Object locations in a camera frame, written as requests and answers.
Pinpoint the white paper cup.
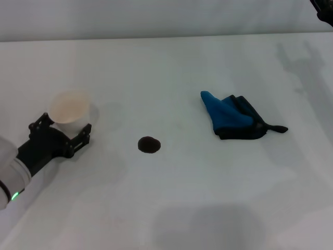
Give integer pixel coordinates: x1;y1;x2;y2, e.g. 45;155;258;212
49;89;92;134

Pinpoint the blue microfibre rag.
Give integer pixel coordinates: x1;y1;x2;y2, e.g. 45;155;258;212
200;90;289;141

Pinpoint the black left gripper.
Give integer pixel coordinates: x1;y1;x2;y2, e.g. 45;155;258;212
16;111;93;176

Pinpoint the black water stain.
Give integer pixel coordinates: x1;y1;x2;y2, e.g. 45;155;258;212
137;135;162;154

